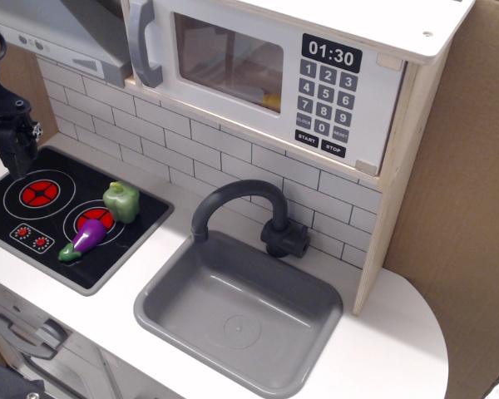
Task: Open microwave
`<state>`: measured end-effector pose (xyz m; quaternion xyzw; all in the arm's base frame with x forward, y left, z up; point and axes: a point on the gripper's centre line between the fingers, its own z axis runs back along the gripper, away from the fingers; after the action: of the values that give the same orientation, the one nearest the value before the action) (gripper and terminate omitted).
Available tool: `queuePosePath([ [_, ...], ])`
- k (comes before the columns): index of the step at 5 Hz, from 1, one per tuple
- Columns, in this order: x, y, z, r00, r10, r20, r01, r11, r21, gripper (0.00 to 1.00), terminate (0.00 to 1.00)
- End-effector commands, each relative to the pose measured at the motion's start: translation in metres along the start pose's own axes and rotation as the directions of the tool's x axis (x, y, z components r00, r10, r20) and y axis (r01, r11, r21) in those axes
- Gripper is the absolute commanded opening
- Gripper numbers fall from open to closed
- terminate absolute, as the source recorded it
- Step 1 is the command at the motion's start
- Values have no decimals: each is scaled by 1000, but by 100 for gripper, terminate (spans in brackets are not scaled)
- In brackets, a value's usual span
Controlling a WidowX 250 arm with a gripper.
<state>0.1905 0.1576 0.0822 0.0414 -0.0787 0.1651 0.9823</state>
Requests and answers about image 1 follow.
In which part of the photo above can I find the grey microwave door handle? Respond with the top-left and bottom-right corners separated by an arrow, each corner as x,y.
128,0 -> 163,88

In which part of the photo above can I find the wooden microwave cabinet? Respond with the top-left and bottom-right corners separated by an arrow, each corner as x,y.
126,1 -> 472,314

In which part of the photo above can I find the brown cardboard panel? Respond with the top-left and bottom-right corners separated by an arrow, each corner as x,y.
384,1 -> 499,398

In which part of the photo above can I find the green toy bell pepper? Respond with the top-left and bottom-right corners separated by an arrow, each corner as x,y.
102,180 -> 140,224

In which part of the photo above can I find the black toy stovetop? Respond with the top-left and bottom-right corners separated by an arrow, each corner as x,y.
0,147 -> 174,296

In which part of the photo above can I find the dark grey toy faucet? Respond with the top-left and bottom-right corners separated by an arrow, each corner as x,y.
190,180 -> 310,258

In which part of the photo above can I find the grey range hood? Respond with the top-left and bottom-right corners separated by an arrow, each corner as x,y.
0,1 -> 132,87

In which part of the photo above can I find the toy knife yellow handle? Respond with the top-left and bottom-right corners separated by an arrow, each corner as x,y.
232,87 -> 283,113

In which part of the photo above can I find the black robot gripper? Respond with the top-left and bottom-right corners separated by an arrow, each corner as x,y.
0,32 -> 44,180

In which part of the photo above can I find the grey oven door handle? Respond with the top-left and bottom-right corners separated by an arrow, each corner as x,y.
0,313 -> 68,360

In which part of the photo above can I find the white toy oven door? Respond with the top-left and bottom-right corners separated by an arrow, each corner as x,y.
0,284 -> 117,398

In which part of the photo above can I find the white toy microwave door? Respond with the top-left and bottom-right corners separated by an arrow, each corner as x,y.
142,1 -> 405,175

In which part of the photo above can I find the purple toy eggplant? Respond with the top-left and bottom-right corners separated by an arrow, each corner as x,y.
58,219 -> 106,262

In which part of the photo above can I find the grey toy sink basin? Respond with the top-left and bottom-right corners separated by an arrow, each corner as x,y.
134,231 -> 343,398

